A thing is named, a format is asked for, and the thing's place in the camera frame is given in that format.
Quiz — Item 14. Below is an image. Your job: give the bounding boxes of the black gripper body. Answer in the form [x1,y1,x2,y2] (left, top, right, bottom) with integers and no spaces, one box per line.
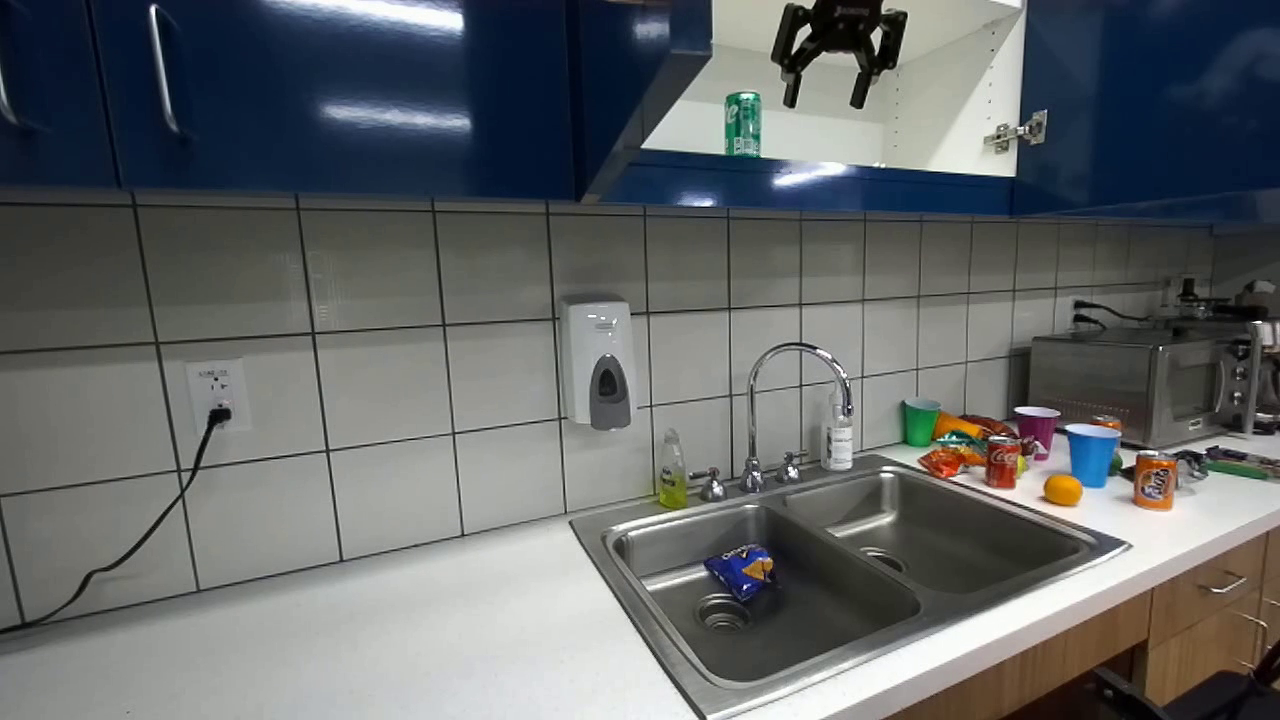
[773,0,909,69]

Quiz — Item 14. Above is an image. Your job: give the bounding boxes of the green soda can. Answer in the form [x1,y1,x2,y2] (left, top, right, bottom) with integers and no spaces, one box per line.
[724,93,759,157]

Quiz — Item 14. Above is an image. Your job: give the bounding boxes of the blue upper cabinet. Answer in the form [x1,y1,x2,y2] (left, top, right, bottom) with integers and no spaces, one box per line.
[0,0,1280,222]

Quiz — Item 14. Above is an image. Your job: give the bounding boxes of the open blue cabinet door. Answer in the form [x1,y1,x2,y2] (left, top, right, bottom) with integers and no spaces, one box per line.
[1015,0,1280,211]

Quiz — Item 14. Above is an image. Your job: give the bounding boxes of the red cola can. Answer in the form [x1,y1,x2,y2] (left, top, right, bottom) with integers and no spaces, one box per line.
[983,435,1020,488]

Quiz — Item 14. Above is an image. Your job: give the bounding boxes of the orange printed can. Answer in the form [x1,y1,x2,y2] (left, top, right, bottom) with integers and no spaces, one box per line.
[1133,451,1177,510]

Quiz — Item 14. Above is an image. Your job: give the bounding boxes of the stainless steel double sink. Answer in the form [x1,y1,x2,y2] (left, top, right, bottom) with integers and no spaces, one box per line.
[571,456,1124,717]

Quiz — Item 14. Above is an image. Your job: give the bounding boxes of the wooden lower cabinet drawers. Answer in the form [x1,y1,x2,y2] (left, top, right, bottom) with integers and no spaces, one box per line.
[891,532,1280,720]

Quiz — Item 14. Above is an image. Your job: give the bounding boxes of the green plastic cup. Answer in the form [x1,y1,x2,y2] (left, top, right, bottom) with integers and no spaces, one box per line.
[900,399,938,448]

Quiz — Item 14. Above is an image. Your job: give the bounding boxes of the clear hand soap pump bottle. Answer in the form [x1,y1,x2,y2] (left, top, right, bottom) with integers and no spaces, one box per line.
[823,393,857,472]

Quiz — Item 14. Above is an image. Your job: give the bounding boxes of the purple plastic cup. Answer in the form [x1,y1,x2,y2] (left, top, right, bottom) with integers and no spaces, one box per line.
[1015,404,1060,460]

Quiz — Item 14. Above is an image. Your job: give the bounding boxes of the red orange snack bag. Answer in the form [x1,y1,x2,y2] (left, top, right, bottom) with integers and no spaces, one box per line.
[920,448,965,480]

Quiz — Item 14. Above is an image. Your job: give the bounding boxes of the chrome faucet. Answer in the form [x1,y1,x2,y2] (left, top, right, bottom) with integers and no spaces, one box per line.
[691,341,857,500]

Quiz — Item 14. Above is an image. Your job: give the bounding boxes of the yellow dish soap bottle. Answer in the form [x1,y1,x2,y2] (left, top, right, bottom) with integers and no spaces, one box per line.
[650,428,688,508]

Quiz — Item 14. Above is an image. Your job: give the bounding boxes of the blue plastic cup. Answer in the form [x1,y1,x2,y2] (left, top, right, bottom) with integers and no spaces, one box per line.
[1066,424,1120,488]

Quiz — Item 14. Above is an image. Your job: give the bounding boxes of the silver microwave oven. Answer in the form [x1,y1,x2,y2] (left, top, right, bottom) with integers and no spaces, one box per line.
[1028,324,1245,448]

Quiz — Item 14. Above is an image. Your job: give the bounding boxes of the orange fruit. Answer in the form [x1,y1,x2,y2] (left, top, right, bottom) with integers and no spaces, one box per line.
[1045,472,1083,508]

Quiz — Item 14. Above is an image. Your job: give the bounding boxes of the blue chip bag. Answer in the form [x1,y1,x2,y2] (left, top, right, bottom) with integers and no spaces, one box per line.
[705,545,775,605]

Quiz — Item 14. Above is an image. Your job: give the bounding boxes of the white wall soap dispenser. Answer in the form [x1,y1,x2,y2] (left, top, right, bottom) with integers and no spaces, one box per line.
[559,299,634,430]

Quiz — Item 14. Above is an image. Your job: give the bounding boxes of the white wall outlet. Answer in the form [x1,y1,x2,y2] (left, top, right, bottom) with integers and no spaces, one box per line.
[188,360,253,430]

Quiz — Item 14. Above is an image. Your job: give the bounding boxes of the black power cable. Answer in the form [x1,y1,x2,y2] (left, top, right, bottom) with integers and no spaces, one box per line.
[0,404,236,636]

